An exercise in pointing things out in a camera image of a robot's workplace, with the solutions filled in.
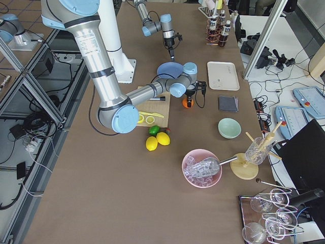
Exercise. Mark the tea bottle side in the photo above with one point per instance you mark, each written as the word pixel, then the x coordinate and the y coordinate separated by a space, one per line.
pixel 224 34

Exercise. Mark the clear glass on stand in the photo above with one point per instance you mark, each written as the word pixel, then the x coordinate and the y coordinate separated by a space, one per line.
pixel 255 154

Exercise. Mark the copper wire bottle rack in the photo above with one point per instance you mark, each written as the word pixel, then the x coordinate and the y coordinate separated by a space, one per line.
pixel 219 31

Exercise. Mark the lemon slice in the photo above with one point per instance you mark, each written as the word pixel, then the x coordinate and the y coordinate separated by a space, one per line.
pixel 150 119

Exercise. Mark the black monitor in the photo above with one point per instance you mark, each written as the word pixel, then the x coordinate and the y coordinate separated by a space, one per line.
pixel 303 156

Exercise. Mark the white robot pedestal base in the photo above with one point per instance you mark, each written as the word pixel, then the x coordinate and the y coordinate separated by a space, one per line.
pixel 124 67

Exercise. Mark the tea bottle front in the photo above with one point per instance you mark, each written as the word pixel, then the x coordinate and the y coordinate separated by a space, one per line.
pixel 212 31

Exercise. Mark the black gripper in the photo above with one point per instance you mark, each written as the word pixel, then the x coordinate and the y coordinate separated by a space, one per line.
pixel 189 92
pixel 168 42

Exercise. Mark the tea bottle top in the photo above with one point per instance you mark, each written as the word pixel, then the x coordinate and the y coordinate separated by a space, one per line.
pixel 221 19

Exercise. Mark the orange fruit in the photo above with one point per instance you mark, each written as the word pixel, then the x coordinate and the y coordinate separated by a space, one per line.
pixel 187 103

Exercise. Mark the wine glass rack tray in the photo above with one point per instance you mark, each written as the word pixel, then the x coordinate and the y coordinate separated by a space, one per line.
pixel 269 216

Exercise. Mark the blue teach pendant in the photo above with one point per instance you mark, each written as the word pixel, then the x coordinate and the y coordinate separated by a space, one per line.
pixel 311 99
pixel 295 118

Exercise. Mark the yellow lemon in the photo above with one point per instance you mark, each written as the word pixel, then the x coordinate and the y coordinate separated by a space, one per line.
pixel 151 143
pixel 163 138

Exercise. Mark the yellow lemon lower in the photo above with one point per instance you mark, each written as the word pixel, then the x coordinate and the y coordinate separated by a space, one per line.
pixel 151 143

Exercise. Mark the pink bowl of ice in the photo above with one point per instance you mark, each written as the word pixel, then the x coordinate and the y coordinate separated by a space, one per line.
pixel 189 169

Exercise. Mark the yellow plastic knife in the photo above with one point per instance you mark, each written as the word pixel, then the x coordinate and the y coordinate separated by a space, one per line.
pixel 152 114

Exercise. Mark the green lime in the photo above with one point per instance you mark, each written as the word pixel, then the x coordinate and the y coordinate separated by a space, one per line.
pixel 153 130

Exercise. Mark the tea bottle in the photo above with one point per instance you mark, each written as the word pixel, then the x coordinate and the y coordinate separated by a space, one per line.
pixel 221 19
pixel 212 31

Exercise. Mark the wooden cutting board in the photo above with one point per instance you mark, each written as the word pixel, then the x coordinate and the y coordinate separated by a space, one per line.
pixel 158 111

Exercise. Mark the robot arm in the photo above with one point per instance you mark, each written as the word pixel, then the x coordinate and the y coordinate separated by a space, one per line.
pixel 92 23
pixel 164 24

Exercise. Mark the blue plate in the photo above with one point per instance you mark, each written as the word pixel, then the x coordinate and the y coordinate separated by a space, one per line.
pixel 169 70

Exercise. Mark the yellow lemon upper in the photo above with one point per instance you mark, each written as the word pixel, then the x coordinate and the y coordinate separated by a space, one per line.
pixel 163 138

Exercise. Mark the steel muddler black tip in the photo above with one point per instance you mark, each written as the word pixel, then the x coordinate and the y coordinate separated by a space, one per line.
pixel 162 98

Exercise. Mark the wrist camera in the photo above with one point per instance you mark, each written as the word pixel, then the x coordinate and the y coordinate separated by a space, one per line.
pixel 201 86
pixel 179 37

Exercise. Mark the green bowl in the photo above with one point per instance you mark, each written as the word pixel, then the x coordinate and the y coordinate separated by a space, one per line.
pixel 229 128

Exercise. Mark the cream rabbit tray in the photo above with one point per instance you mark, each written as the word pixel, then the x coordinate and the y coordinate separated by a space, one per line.
pixel 222 76

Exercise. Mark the metal ice scoop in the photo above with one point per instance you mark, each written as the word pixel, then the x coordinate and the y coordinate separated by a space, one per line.
pixel 211 166

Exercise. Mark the grey folded cloth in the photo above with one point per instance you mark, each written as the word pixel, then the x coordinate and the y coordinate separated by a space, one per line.
pixel 228 103

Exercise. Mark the wooden cup tree stand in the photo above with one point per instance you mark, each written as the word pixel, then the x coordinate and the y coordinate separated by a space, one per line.
pixel 246 170

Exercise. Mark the lemon half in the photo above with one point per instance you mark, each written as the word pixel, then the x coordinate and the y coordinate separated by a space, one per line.
pixel 141 118

